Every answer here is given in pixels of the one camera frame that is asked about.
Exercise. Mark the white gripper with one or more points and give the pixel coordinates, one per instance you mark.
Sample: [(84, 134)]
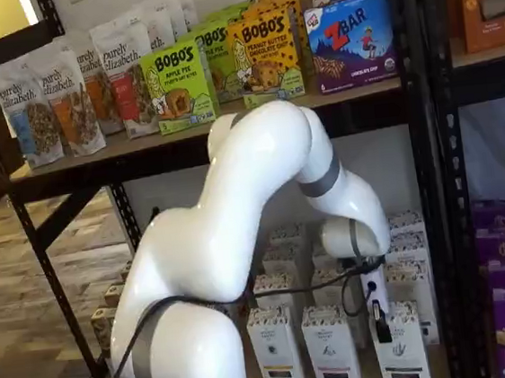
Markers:
[(376, 295)]

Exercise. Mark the white tea box green strip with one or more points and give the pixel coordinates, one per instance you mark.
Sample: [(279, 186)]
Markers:
[(409, 283), (401, 358), (408, 249), (405, 223)]

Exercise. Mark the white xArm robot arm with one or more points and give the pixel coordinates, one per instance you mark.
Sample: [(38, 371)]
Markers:
[(234, 191)]

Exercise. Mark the white tea box pink strip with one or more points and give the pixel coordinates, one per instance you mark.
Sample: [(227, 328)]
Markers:
[(330, 352), (321, 258), (329, 297)]

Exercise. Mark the white tea box yellow strip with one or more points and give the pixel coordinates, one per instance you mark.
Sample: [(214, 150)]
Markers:
[(271, 283), (274, 353), (282, 260), (286, 235)]

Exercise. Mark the black metal shelf rack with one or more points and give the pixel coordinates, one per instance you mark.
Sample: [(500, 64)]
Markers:
[(450, 132), (76, 185)]

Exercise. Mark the green oatmeal box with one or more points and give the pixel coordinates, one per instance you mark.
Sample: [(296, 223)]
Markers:
[(127, 270), (113, 295), (104, 326)]

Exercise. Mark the green Bobo's apple pie box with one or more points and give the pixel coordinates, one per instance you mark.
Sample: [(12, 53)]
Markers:
[(220, 57), (176, 88), (229, 12)]

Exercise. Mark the granola bag red label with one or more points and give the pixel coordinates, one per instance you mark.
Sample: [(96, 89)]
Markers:
[(128, 84)]

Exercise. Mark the granola bag orange label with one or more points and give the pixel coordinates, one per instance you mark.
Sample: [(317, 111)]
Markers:
[(102, 92), (70, 113)]

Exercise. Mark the white granola bag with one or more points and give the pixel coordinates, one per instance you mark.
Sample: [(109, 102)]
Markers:
[(158, 27), (179, 11)]

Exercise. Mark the granola bag blue label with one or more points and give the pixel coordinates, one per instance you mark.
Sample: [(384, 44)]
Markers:
[(23, 118)]

